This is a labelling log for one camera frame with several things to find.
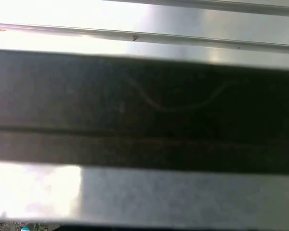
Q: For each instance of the black PC case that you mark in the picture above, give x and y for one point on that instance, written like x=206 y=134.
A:
x=144 y=120

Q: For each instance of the green motherboard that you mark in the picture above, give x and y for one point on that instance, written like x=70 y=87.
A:
x=38 y=227

